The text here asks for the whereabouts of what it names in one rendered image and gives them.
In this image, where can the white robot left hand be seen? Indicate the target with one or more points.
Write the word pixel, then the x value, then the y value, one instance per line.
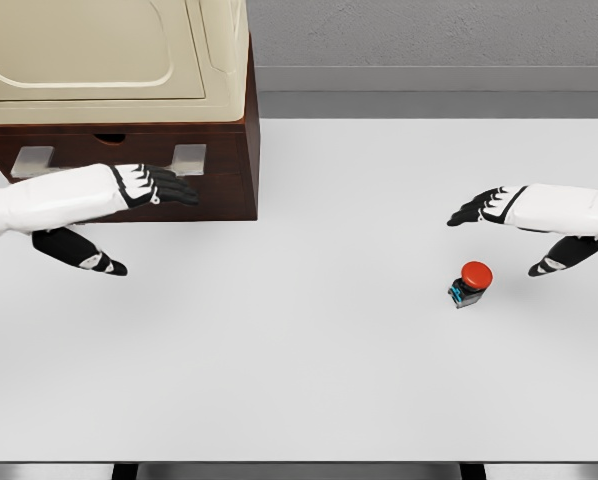
pixel 79 195

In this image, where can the brown wooden cabinet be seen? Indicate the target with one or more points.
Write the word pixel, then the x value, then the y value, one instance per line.
pixel 249 160

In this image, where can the red push-button switch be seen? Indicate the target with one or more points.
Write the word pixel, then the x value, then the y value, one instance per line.
pixel 475 276

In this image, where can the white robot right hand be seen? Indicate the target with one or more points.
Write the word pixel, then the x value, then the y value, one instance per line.
pixel 554 207

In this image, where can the cream plastic appliance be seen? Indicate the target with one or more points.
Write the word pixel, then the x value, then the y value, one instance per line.
pixel 104 50

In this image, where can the brown wooden cabinet drawer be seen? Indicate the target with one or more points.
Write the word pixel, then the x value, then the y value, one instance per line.
pixel 224 152

